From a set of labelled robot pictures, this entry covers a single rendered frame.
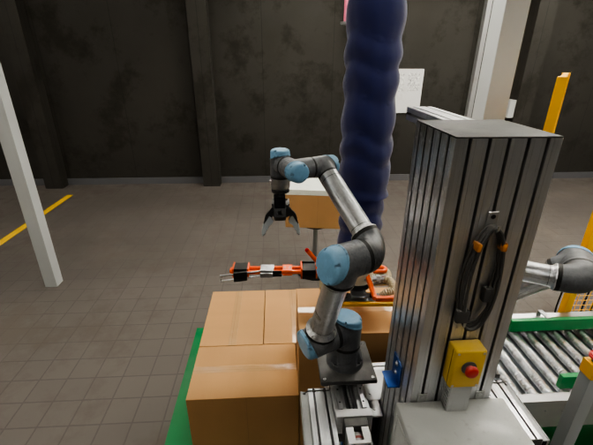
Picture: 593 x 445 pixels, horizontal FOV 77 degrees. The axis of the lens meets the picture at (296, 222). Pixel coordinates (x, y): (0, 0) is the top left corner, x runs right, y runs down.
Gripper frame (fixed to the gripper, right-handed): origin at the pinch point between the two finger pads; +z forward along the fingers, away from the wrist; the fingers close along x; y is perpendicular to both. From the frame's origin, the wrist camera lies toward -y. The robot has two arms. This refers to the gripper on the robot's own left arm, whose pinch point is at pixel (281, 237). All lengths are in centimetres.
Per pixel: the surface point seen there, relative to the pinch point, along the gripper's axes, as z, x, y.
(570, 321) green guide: 90, -188, 49
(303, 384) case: 91, -11, 9
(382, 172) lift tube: -21, -45, 20
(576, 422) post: 85, -133, -26
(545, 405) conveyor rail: 95, -134, -8
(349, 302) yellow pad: 45, -34, 16
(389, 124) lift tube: -41, -46, 20
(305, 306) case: 58, -14, 31
